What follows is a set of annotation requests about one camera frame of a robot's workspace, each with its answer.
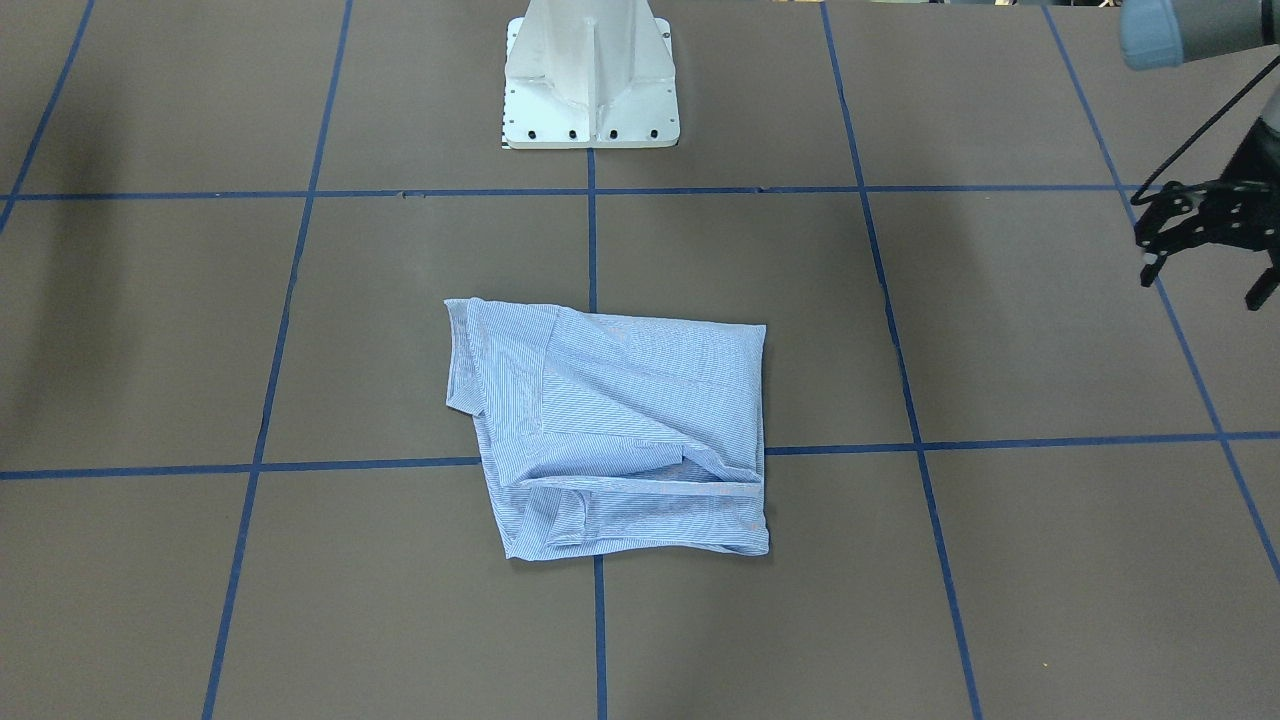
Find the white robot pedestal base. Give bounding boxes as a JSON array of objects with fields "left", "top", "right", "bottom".
[{"left": 500, "top": 1, "right": 682, "bottom": 150}]

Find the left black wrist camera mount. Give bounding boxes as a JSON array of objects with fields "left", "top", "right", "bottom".
[{"left": 1130, "top": 179, "right": 1256, "bottom": 260}]

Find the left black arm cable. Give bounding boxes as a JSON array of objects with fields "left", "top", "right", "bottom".
[{"left": 1128, "top": 55, "right": 1280, "bottom": 206}]

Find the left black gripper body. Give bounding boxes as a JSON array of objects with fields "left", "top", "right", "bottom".
[{"left": 1220, "top": 118, "right": 1279, "bottom": 263}]

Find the blue striped button shirt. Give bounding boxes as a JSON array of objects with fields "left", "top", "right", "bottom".
[{"left": 444, "top": 299, "right": 771, "bottom": 562}]

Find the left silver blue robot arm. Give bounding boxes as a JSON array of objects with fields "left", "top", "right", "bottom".
[{"left": 1120, "top": 1, "right": 1279, "bottom": 311}]

